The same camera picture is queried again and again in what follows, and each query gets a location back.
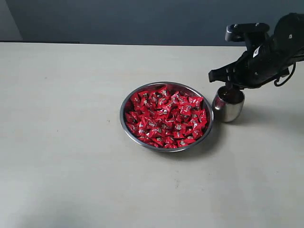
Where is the pile of red candies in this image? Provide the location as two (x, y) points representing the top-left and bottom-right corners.
(124, 87), (209, 149)

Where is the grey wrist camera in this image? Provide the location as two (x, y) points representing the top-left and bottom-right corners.
(225, 22), (270, 48)

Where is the steel cup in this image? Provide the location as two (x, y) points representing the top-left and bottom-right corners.
(212, 86), (245, 123)

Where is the steel bowl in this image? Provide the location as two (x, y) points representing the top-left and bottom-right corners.
(119, 82), (214, 153)

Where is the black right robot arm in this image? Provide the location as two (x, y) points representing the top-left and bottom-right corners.
(209, 13), (304, 89)

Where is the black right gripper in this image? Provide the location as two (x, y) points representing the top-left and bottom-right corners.
(208, 35), (304, 90)

